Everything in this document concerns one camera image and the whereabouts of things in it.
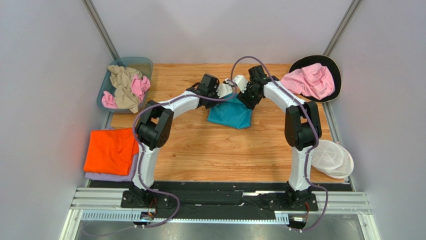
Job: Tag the aluminium wall profile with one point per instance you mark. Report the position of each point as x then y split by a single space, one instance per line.
343 25
96 19

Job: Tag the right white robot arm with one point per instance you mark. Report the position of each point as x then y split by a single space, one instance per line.
302 128

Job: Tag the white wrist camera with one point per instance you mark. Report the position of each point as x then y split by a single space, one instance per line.
241 82
226 88

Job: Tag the pink t shirt in bin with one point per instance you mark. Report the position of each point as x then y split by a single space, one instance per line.
139 85

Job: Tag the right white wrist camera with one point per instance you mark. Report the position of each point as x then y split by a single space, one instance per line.
241 82

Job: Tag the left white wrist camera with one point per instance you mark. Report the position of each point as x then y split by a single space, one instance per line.
226 88

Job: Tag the white mesh basket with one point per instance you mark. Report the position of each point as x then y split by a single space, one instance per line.
332 159

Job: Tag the aluminium frame rail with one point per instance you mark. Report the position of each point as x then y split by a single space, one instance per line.
102 204

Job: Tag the beige t shirt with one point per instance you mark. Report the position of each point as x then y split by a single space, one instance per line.
121 78

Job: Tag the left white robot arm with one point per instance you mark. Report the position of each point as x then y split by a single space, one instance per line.
152 130

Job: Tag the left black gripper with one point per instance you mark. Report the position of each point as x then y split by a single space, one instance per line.
216 100

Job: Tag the teal t shirt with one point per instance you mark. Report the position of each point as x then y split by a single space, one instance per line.
231 113

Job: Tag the pink t shirt on tray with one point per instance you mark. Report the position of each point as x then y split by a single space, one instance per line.
314 80

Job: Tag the black round tray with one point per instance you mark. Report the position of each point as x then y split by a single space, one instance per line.
332 67

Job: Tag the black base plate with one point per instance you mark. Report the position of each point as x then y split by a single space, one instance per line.
221 200

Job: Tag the left aluminium wall profile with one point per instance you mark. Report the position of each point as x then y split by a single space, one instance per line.
96 19

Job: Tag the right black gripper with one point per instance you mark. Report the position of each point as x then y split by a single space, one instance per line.
248 98

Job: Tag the right aluminium wall profile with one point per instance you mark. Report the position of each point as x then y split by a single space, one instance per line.
343 25

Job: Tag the folded orange t shirt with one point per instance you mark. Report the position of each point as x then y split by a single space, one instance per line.
110 151

